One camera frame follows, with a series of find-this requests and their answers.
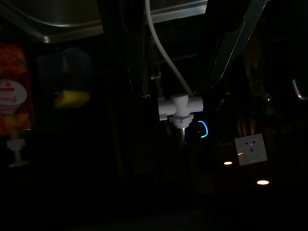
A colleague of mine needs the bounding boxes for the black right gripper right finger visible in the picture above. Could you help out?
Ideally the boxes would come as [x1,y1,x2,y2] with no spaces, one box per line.
[194,0,269,94]

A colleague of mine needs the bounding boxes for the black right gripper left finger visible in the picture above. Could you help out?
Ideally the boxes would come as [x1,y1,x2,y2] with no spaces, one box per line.
[100,0,152,98]

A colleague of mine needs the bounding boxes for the blue plastic sponge holder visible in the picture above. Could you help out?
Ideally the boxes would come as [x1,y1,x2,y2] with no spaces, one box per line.
[37,47,93,92]

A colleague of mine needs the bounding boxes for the stainless steel sink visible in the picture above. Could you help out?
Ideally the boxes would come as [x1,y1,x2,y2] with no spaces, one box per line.
[0,0,208,44]

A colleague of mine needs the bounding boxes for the yellow sponge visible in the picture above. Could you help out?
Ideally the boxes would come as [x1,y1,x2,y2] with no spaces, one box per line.
[53,89,90,109]

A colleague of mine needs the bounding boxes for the white plastic tap diverter valve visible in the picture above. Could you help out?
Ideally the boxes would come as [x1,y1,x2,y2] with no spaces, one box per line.
[157,93,205,128]

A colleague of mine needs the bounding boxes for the chrome curved tap spout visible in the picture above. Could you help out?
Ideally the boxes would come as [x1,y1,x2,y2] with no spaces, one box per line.
[290,77,308,101]

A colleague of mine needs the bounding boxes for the dark appliance with blue light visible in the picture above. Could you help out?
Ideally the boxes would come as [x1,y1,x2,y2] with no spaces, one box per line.
[192,120,209,139]

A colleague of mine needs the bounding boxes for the chrome tap pipe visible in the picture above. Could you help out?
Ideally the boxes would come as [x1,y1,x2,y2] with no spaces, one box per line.
[177,126,188,154]

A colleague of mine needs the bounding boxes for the orange dish soap pump bottle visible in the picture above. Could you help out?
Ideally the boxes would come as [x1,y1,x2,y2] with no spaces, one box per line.
[0,43,35,168]

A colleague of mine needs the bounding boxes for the white flexible hose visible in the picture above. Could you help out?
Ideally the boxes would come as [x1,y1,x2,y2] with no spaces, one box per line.
[145,0,193,96]

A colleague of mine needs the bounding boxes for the white wall socket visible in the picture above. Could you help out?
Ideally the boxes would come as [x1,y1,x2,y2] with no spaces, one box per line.
[234,133,268,167]

